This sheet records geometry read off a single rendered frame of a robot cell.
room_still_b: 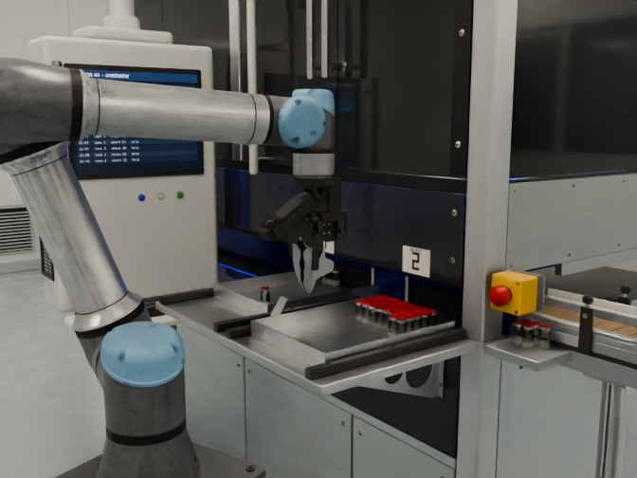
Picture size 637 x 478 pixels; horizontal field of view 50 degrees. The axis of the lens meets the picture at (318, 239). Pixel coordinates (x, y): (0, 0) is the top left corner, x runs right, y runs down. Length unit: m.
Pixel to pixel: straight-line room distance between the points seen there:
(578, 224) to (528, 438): 0.50
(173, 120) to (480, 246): 0.70
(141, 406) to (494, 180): 0.79
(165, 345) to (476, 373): 0.71
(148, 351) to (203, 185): 1.18
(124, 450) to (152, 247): 1.11
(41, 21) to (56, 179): 5.68
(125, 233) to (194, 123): 1.09
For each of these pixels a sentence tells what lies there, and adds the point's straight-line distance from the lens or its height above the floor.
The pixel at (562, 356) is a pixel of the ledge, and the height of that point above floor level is 0.88.
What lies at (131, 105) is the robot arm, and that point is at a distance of 0.96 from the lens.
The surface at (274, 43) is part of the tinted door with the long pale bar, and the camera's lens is 1.98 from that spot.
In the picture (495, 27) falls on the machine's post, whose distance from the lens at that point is 1.39.
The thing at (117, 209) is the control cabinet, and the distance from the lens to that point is 2.02.
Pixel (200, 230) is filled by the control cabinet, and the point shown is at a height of 1.00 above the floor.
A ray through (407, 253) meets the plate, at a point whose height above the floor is 1.03.
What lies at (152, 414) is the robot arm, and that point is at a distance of 1.01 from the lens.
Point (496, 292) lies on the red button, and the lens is 1.35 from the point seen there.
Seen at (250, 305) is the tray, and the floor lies 0.90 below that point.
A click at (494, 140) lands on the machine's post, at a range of 1.38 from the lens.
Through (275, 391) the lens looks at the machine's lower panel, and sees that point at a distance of 2.12.
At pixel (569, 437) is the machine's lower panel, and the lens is 1.81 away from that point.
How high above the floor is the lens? 1.32
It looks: 10 degrees down
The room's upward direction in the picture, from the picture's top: straight up
